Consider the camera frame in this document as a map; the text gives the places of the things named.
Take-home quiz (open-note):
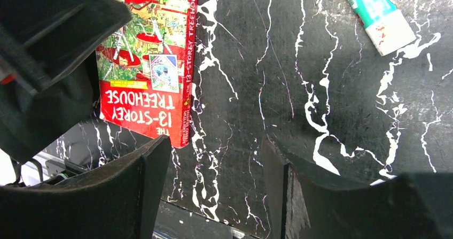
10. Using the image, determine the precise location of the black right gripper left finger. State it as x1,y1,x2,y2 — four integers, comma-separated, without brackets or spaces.
1,135,172,238

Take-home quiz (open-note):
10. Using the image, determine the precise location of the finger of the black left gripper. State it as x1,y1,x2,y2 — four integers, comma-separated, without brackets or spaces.
1,0,131,92

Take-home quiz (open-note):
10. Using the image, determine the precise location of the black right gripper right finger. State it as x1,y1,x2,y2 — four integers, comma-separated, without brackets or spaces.
262,138,452,238

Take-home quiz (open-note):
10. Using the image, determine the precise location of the red Treehouse book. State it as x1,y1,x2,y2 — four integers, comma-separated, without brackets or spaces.
96,0,198,148

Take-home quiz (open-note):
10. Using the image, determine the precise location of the black student backpack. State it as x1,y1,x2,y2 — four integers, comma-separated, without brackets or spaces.
1,53,99,164

